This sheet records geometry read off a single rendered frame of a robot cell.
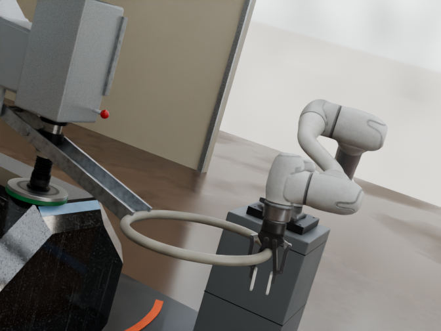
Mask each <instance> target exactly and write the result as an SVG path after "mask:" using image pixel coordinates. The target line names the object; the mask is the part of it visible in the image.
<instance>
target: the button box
mask: <svg viewBox="0 0 441 331"><path fill-rule="evenodd" d="M127 21H128V18H126V17H124V16H122V17H121V22H120V25H119V29H118V33H117V37H116V41H115V45H114V50H113V53H112V58H111V61H110V66H109V69H108V74H107V77H106V82H105V85H104V90H103V93H102V95H104V96H109V94H110V89H111V86H112V81H113V78H114V73H115V70H116V65H117V60H118V57H119V52H120V49H121V44H122V41H123V36H124V33H125V29H126V25H127Z"/></svg>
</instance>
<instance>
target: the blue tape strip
mask: <svg viewBox="0 0 441 331"><path fill-rule="evenodd" d="M38 208H39V211H40V213H41V216H42V217H44V216H50V215H60V214H65V213H74V212H80V211H89V210H99V209H101V208H100V205H99V203H98V200H92V201H86V202H74V203H68V204H64V205H61V206H39V207H38Z"/></svg>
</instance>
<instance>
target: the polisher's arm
mask: <svg viewBox="0 0 441 331"><path fill-rule="evenodd" d="M31 26H32V23H31V22H29V21H28V19H27V18H25V17H24V15H23V13H22V11H21V9H20V7H19V6H18V3H17V2H16V0H0V115H1V110H2V107H3V101H4V98H5V92H6V90H8V91H11V92H13V93H16V92H17V88H18V83H19V80H20V74H21V71H22V65H23V62H24V57H25V54H26V48H27V44H28V39H29V36H30V30H31Z"/></svg>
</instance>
